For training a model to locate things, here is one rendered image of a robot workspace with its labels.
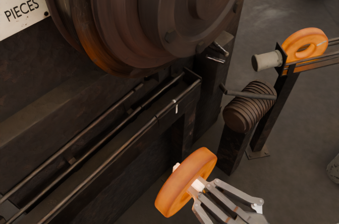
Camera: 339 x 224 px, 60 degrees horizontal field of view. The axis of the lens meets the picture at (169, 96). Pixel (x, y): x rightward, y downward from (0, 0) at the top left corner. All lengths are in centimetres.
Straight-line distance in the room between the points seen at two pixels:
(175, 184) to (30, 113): 36
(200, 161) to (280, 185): 107
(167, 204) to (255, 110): 65
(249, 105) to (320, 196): 70
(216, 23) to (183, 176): 31
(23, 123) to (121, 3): 36
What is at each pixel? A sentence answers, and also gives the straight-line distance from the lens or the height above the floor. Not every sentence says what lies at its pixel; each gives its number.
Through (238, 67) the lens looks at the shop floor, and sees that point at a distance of 201.
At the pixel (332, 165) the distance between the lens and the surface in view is 167.
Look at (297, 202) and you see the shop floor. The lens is 160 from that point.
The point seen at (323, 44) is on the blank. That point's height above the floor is 73.
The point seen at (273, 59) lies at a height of 69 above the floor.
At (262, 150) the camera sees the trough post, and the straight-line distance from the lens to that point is 165.
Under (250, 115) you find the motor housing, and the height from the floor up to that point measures 52.
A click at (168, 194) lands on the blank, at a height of 88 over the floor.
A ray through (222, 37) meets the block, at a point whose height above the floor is 80.
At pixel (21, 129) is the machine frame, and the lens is 69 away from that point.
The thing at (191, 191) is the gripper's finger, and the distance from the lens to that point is 59.
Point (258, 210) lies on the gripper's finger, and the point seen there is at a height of 84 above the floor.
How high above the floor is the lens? 140
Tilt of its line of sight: 51 degrees down
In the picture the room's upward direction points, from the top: straight up
